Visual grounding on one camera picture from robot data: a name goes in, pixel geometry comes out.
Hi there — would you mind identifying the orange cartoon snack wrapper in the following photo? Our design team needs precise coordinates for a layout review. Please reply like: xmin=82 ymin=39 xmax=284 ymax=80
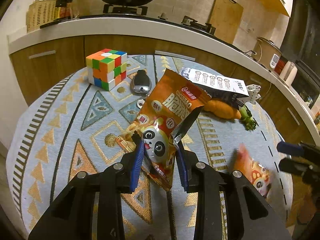
xmin=233 ymin=144 xmax=272 ymax=198

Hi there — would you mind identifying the woven beige basket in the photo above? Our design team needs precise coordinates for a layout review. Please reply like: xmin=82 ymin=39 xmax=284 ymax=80
xmin=26 ymin=0 xmax=56 ymax=33

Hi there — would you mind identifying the black silver car key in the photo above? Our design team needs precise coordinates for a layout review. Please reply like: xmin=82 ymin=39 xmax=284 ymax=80
xmin=131 ymin=70 xmax=152 ymax=95

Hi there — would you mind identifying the red container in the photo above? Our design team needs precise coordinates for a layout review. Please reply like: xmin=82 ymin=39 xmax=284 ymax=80
xmin=274 ymin=56 xmax=288 ymax=75

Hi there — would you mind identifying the white electric kettle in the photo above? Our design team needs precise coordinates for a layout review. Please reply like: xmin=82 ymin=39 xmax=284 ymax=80
xmin=279 ymin=61 xmax=298 ymax=87

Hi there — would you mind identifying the orange bread roll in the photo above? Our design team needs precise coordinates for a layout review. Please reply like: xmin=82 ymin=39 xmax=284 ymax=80
xmin=203 ymin=99 xmax=241 ymax=120

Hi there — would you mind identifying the patterned light blue tablecloth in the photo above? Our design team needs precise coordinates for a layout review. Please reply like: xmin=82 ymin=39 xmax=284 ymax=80
xmin=6 ymin=55 xmax=293 ymax=239

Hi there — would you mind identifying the white kitchen countertop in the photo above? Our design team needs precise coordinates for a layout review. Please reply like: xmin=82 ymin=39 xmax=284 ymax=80
xmin=7 ymin=17 xmax=319 ymax=145

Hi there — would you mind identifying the brown wooden cabinet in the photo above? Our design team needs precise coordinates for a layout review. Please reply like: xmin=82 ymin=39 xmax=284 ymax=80
xmin=9 ymin=35 xmax=319 ymax=144

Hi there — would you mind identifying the multicoloured puzzle cube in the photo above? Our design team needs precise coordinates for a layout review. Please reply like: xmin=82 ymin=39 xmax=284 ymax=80
xmin=86 ymin=48 xmax=127 ymax=91

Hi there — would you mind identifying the white printed paper carton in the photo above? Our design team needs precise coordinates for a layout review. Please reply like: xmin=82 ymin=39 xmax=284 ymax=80
xmin=180 ymin=67 xmax=250 ymax=108

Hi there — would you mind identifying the white polka dot paper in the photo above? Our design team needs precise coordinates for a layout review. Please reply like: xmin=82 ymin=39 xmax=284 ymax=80
xmin=246 ymin=84 xmax=261 ymax=105

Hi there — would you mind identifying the orange panda snack bag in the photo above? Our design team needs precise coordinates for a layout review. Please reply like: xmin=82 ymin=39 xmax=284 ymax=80
xmin=116 ymin=69 xmax=211 ymax=191

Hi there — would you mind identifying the dark sauce bottle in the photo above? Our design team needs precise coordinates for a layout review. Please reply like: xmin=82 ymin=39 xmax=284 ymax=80
xmin=54 ymin=0 xmax=73 ymax=21

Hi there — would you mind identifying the black gas stove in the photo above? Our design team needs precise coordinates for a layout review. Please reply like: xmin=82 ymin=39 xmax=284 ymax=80
xmin=39 ymin=4 xmax=242 ymax=52

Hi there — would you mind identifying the green leafy vegetable scrap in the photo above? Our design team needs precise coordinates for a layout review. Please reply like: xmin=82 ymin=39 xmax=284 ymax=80
xmin=239 ymin=105 xmax=258 ymax=131

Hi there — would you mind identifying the beige rice cooker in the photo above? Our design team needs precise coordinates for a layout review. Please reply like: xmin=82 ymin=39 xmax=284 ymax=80
xmin=252 ymin=37 xmax=281 ymax=70

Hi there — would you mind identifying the wooden cutting board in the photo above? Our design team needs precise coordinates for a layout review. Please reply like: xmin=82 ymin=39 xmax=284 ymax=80
xmin=209 ymin=0 xmax=244 ymax=44

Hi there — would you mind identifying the dark kitchen window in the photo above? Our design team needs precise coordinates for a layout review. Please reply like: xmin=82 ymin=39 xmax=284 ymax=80
xmin=280 ymin=0 xmax=319 ymax=108

